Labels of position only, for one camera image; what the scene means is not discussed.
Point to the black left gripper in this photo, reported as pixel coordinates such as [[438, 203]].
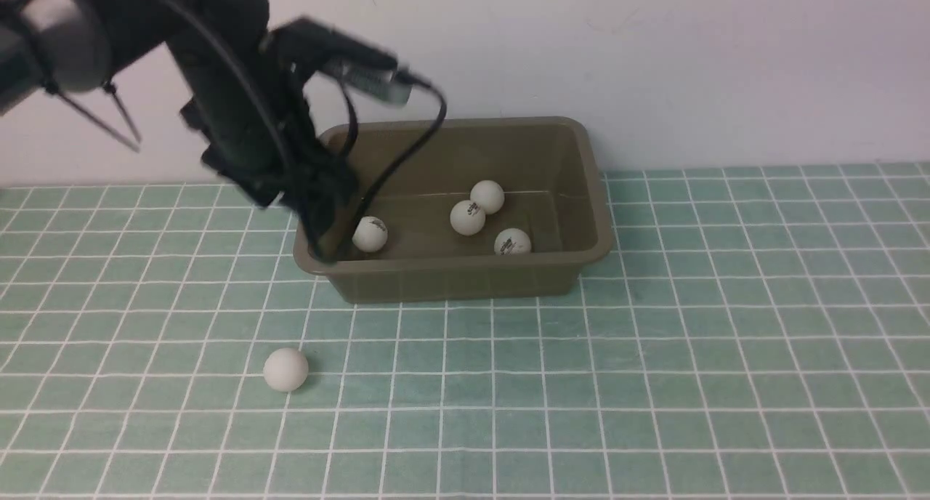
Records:
[[280, 161]]

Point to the white ball marked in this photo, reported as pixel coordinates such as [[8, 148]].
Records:
[[371, 235]]

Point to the white ball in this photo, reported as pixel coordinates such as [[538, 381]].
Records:
[[488, 195], [467, 218], [512, 241], [286, 369]]

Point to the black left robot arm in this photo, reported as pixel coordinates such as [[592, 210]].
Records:
[[246, 82]]

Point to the olive green plastic bin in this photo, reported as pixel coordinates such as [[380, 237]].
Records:
[[554, 193]]

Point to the green checkered table mat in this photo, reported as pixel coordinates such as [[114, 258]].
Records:
[[753, 334]]

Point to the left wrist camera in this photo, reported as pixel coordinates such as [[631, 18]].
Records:
[[306, 48]]

